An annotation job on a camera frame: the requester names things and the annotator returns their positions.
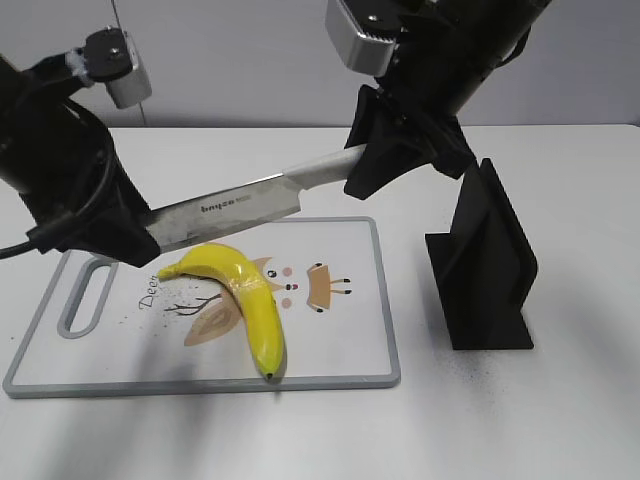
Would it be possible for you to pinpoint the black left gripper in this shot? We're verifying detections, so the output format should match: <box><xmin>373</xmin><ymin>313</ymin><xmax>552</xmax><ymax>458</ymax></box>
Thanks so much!
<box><xmin>1</xmin><ymin>99</ymin><xmax>160</xmax><ymax>266</ymax></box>

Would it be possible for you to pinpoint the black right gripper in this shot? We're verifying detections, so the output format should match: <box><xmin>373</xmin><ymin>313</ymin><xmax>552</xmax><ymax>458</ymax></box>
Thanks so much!
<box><xmin>344</xmin><ymin>1</ymin><xmax>525</xmax><ymax>199</ymax></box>

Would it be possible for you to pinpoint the silver kitchen knife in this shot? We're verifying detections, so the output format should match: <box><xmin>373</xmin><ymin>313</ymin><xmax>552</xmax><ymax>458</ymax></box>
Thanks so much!
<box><xmin>142</xmin><ymin>145</ymin><xmax>365</xmax><ymax>253</ymax></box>

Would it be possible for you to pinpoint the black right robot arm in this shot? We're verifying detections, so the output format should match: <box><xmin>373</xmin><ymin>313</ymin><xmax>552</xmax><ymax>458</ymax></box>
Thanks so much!
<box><xmin>344</xmin><ymin>1</ymin><xmax>549</xmax><ymax>200</ymax></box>

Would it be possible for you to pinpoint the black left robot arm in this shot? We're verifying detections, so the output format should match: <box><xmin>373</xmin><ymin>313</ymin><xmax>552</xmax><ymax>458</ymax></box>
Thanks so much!
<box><xmin>1</xmin><ymin>54</ymin><xmax>160</xmax><ymax>267</ymax></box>

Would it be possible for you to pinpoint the yellow plastic banana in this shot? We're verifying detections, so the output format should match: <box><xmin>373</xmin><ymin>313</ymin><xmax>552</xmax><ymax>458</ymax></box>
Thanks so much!
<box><xmin>157</xmin><ymin>243</ymin><xmax>285</xmax><ymax>381</ymax></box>

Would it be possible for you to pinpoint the grey rimmed white cutting board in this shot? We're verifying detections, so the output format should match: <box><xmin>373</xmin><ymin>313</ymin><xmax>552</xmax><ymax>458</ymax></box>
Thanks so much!
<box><xmin>3</xmin><ymin>216</ymin><xmax>400</xmax><ymax>398</ymax></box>

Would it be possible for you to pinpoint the black knife stand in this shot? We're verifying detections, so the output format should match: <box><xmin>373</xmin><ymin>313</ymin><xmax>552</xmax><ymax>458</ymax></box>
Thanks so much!
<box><xmin>425</xmin><ymin>158</ymin><xmax>538</xmax><ymax>350</ymax></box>

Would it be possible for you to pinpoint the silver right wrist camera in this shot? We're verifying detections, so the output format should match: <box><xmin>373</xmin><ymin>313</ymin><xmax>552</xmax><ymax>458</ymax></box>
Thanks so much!
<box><xmin>325</xmin><ymin>0</ymin><xmax>401</xmax><ymax>77</ymax></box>

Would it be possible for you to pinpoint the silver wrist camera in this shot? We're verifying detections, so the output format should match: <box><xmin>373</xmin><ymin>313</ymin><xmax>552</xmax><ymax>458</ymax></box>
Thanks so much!
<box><xmin>82</xmin><ymin>27</ymin><xmax>152</xmax><ymax>110</ymax></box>
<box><xmin>325</xmin><ymin>0</ymin><xmax>401</xmax><ymax>77</ymax></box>

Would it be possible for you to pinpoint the black cable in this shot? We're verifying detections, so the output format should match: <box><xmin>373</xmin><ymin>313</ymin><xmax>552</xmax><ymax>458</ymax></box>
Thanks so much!
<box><xmin>0</xmin><ymin>97</ymin><xmax>117</xmax><ymax>260</ymax></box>

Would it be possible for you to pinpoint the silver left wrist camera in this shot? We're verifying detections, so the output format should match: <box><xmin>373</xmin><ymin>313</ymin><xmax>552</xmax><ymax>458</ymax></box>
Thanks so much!
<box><xmin>82</xmin><ymin>27</ymin><xmax>152</xmax><ymax>110</ymax></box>

